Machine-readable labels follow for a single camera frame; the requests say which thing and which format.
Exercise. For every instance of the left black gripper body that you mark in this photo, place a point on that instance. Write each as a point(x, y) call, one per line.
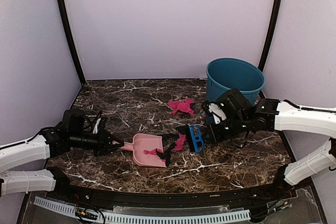
point(101, 141)

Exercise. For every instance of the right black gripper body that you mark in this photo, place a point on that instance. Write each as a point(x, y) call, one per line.
point(221, 135)

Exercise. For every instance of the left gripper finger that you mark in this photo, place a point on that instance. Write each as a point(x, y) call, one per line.
point(111, 148)
point(114, 141)

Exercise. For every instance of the pink plastic dustpan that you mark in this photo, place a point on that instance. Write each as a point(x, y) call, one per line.
point(144, 148)

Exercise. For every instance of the blue hand brush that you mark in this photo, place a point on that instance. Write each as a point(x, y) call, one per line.
point(196, 139)

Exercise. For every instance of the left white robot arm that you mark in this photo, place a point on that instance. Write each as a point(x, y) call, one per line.
point(75, 130)

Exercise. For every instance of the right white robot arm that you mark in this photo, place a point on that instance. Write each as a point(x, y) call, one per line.
point(233, 114)

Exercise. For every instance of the pink paper scrap back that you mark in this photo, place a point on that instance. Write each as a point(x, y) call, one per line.
point(181, 106)

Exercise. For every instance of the pink paper scrap left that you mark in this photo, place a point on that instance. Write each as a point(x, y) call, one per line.
point(179, 143)

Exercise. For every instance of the blue plastic waste bin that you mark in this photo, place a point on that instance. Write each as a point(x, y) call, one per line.
point(224, 74)

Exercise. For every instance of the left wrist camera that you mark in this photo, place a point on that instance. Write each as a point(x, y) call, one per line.
point(99, 122)

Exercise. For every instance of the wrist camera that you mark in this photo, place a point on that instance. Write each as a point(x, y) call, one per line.
point(214, 112)
point(99, 122)

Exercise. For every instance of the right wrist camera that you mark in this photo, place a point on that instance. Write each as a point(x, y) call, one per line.
point(214, 112)

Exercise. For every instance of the black table front rail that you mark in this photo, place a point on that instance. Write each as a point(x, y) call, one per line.
point(253, 197)

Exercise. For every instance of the white slotted cable duct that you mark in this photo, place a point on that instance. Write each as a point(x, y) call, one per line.
point(142, 215)

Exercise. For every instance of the left black frame post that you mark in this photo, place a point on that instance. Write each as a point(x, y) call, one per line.
point(70, 41)

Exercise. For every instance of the black frame post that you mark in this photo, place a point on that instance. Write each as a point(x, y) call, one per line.
point(70, 41)
point(269, 35)

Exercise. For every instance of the right black frame post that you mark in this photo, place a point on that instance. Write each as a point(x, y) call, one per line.
point(269, 35)

